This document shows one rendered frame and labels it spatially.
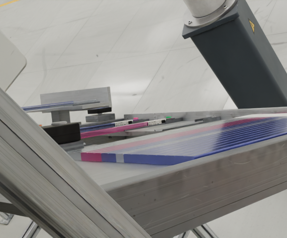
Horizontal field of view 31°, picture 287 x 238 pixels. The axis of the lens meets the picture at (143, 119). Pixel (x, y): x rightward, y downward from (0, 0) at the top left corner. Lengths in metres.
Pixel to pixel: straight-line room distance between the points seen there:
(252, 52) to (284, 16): 1.15
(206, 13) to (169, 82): 1.27
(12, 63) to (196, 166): 0.24
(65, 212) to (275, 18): 2.48
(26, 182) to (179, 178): 0.20
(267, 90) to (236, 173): 1.16
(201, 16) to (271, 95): 0.36
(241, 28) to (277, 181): 0.98
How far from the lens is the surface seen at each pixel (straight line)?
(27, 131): 0.33
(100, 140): 1.31
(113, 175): 0.55
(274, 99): 1.74
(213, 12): 1.57
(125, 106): 2.89
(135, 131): 1.08
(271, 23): 2.75
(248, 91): 1.72
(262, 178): 0.61
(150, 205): 0.46
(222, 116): 1.16
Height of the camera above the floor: 1.42
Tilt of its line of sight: 32 degrees down
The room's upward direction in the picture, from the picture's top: 40 degrees counter-clockwise
